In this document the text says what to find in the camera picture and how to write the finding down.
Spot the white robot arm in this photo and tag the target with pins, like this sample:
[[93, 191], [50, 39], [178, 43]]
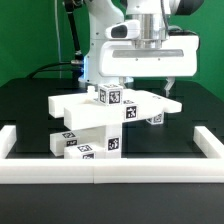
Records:
[[139, 42]]

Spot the black camera stand pole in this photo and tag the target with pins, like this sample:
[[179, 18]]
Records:
[[70, 6]]

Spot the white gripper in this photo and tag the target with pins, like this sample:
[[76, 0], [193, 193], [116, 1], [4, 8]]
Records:
[[121, 57]]

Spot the white chair seat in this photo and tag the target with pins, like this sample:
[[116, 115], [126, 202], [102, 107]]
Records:
[[106, 139]]

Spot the white tagged cube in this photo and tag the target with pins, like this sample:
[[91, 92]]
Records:
[[157, 120], [110, 94]]

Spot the white U-shaped fence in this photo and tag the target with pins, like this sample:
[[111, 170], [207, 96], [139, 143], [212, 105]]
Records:
[[157, 170]]

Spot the white chair back frame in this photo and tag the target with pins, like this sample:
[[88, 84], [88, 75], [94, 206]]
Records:
[[83, 111]]

